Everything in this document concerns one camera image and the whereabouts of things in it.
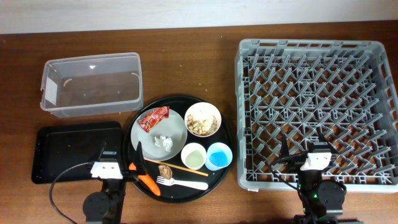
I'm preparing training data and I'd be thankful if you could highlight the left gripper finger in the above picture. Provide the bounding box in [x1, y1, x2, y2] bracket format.
[134, 141, 147, 175]
[95, 141, 106, 162]

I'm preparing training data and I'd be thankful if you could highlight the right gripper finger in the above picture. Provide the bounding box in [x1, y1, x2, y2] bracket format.
[315, 128, 338, 154]
[279, 134, 290, 158]

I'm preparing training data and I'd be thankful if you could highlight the white tissue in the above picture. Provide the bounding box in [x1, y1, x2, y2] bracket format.
[154, 136, 173, 152]

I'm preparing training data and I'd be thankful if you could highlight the red snack wrapper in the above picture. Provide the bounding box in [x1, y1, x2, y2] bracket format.
[139, 106, 170, 133]

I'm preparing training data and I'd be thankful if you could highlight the white cup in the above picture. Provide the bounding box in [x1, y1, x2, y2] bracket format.
[181, 142, 206, 170]

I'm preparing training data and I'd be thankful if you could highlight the light blue cup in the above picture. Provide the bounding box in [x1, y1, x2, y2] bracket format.
[205, 142, 233, 171]

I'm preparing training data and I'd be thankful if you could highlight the pink bowl with scraps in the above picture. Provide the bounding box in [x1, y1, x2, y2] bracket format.
[184, 102, 222, 138]

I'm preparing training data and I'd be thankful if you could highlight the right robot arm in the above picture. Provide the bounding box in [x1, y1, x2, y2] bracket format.
[277, 131, 346, 224]

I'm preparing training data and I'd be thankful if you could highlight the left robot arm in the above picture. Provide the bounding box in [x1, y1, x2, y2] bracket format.
[83, 143, 147, 223]

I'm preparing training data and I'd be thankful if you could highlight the grey dishwasher rack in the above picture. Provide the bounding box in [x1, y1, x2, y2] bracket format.
[235, 39, 397, 193]

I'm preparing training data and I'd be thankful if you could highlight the orange carrot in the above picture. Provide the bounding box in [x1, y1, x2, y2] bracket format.
[128, 162, 161, 196]

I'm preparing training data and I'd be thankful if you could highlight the wooden chopstick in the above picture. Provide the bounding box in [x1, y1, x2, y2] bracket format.
[144, 158, 209, 177]

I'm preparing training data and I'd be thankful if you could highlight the brown food scrap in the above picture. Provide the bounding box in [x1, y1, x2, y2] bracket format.
[158, 164, 172, 180]

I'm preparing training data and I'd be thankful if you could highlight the white plastic fork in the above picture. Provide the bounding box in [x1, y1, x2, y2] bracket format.
[156, 176, 208, 190]

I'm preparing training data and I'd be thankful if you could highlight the black rectangular tray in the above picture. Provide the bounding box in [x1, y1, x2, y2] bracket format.
[31, 121, 123, 184]

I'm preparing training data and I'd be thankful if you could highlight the round black tray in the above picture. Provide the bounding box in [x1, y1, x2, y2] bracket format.
[122, 95, 233, 203]

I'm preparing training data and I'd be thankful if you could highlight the grey plate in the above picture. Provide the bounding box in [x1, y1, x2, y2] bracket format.
[130, 108, 187, 161]

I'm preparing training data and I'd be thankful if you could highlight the clear plastic bin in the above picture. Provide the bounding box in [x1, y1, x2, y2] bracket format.
[40, 52, 144, 118]

